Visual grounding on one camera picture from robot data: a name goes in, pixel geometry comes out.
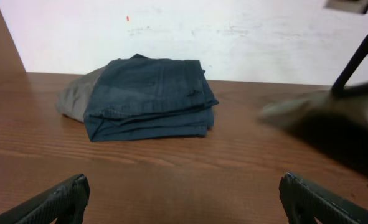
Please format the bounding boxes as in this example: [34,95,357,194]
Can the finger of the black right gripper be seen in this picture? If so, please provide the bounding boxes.
[331,34,368,96]

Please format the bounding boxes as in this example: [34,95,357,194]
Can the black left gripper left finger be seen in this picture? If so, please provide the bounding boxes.
[0,174,90,224]

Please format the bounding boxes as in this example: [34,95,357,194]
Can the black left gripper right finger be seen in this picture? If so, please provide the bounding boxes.
[279,172,368,224]

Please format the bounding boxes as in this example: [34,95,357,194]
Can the khaki shorts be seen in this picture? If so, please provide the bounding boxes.
[261,90,368,177]

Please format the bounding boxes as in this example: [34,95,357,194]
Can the folded grey garment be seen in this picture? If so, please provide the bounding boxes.
[55,66,106,123]

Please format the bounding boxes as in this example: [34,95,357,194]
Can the folded dark blue garment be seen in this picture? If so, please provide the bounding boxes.
[84,55,218,142]

